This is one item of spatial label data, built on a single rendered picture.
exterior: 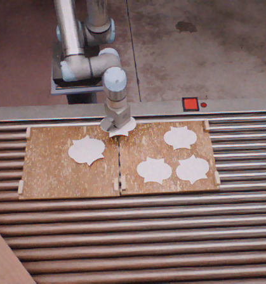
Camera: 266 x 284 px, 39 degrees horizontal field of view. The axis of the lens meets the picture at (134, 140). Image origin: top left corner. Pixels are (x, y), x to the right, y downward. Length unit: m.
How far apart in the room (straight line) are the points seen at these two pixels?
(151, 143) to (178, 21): 2.15
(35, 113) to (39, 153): 0.24
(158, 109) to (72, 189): 0.57
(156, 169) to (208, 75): 1.75
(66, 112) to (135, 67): 1.50
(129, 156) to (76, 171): 0.24
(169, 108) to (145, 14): 2.01
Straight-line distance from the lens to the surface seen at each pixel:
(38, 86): 3.19
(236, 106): 1.88
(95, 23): 1.74
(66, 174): 1.62
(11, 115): 1.87
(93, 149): 1.64
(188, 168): 1.62
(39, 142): 1.72
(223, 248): 1.54
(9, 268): 1.42
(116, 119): 1.46
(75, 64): 1.39
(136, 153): 1.64
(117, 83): 1.30
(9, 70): 3.37
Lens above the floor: 2.36
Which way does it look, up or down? 58 degrees down
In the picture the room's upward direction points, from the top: straight up
